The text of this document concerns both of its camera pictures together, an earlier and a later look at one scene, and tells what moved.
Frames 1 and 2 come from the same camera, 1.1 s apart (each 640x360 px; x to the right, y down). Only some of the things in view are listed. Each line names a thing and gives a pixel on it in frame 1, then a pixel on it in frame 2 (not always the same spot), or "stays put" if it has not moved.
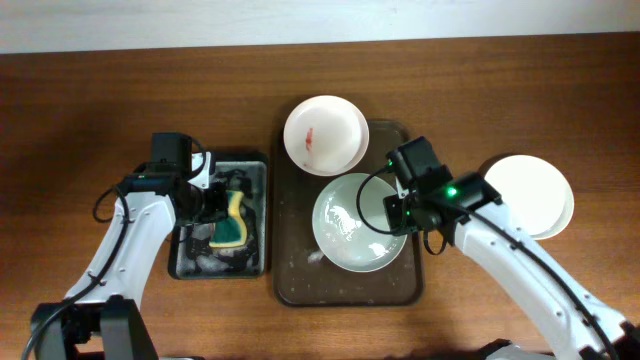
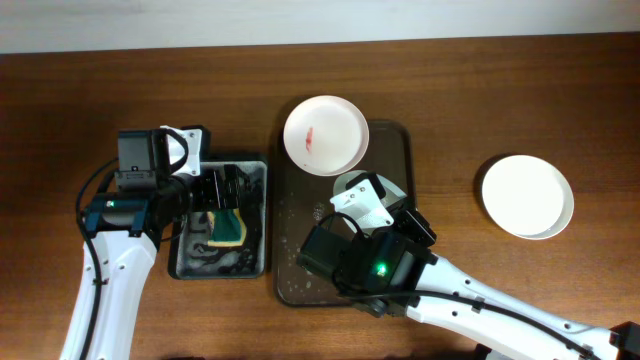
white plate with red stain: [326, 135] stays put
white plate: [535, 193] stays put
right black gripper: [396, 213] → [417, 225]
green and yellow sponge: [232, 231] stays put
